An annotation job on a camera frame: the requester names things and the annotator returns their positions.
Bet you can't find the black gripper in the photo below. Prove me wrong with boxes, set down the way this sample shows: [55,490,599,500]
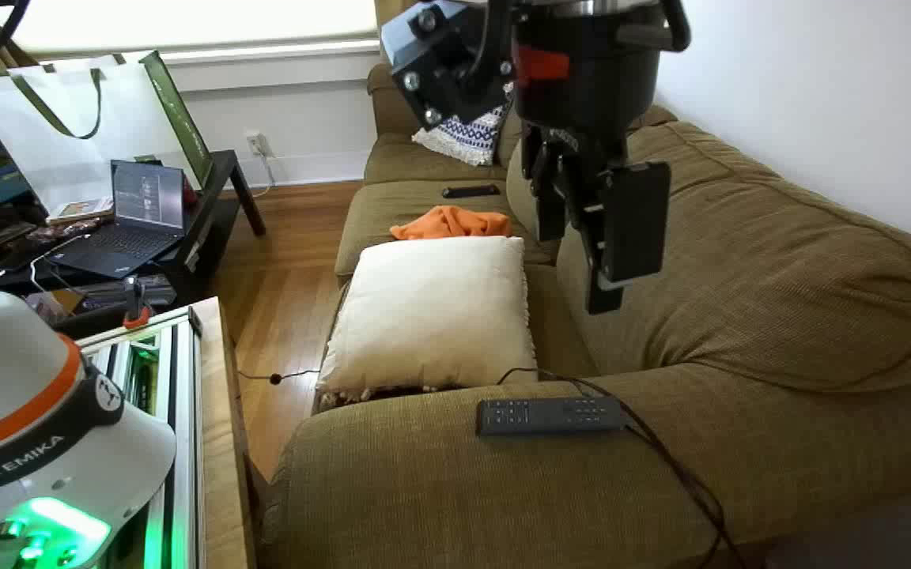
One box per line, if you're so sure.
[511,3,665,317]

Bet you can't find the white and blue tasselled pillow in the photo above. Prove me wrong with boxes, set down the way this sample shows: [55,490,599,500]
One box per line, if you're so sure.
[318,235,541,406]

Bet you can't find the white blue striped pillow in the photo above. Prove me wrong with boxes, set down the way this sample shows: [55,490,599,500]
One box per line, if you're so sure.
[409,104,508,172]

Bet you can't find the olive green fabric couch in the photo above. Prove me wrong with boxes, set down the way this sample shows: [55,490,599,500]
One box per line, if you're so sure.
[257,60,911,569]

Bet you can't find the small black remote control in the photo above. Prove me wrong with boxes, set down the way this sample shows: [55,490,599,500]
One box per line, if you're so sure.
[439,184,504,203]

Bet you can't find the orange cloth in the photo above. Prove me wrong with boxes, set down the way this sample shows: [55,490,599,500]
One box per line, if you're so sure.
[385,203,514,245]

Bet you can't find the dark grey remote control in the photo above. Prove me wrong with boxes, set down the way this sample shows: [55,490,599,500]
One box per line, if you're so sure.
[473,394,627,441]

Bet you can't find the black coffee table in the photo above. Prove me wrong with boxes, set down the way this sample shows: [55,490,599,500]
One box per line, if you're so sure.
[0,148,269,320]

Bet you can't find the orange black clamp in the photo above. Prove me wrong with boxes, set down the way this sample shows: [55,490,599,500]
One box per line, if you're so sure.
[121,275,157,333]

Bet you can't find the black open laptop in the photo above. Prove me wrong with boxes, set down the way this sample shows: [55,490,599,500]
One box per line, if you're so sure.
[47,159,191,280]

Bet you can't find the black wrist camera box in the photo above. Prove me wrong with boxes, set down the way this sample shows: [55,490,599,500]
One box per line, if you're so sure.
[600,159,677,289]

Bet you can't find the thin black power cable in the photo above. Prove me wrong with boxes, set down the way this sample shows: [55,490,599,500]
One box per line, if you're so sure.
[233,360,753,569]

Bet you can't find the white tote bag green handles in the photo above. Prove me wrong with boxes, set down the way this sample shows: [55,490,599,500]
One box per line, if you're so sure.
[0,52,216,223]

